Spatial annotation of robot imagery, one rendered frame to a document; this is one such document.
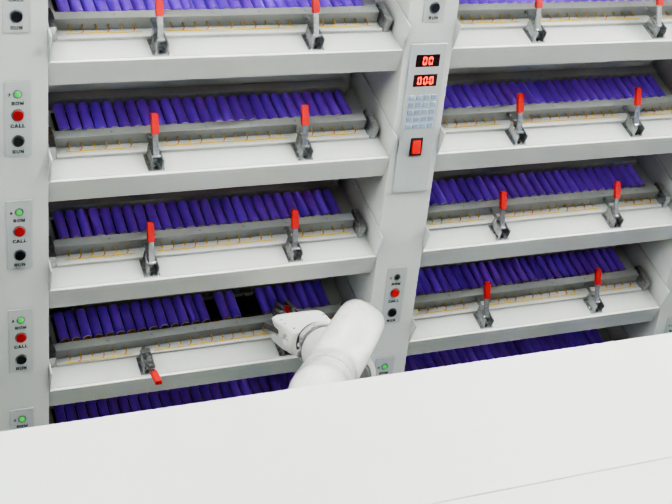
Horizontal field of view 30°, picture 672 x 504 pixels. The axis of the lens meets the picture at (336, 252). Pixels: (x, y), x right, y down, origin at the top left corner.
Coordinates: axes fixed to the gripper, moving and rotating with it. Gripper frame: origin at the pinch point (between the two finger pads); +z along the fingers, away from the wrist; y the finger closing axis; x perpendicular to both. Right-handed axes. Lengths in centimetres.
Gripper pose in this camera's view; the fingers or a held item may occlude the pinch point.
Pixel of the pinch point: (284, 312)
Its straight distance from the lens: 235.1
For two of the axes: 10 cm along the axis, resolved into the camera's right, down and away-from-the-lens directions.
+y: 9.1, -1.0, 3.9
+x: 0.4, -9.5, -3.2
